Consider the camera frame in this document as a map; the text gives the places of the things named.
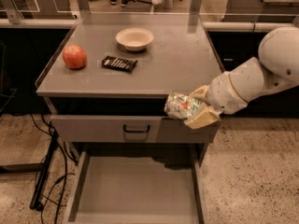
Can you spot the white paper bowl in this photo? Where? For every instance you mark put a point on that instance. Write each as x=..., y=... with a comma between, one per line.
x=135, y=39

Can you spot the black snack bar packet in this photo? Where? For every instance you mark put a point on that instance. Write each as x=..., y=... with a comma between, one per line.
x=119, y=64

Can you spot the red apple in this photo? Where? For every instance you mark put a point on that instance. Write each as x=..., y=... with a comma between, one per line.
x=74, y=57

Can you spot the black drawer handle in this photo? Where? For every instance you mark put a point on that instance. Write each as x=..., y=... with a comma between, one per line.
x=127, y=129

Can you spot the open grey lower drawer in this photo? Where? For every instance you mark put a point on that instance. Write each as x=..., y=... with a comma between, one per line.
x=137, y=190

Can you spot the black table leg base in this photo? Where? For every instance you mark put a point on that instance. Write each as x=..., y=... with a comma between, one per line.
x=38, y=168

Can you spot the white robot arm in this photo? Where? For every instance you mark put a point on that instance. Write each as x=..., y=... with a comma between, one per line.
x=274, y=69

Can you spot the closed grey upper drawer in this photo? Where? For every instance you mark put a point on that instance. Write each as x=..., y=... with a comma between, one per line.
x=108, y=129

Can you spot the grey drawer cabinet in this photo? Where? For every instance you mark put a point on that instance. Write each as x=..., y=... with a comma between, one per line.
x=180, y=58

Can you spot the crushed green 7up can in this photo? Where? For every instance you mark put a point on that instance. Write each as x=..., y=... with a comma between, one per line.
x=181, y=106

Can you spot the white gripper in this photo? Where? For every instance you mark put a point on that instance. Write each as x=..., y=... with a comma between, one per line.
x=224, y=92

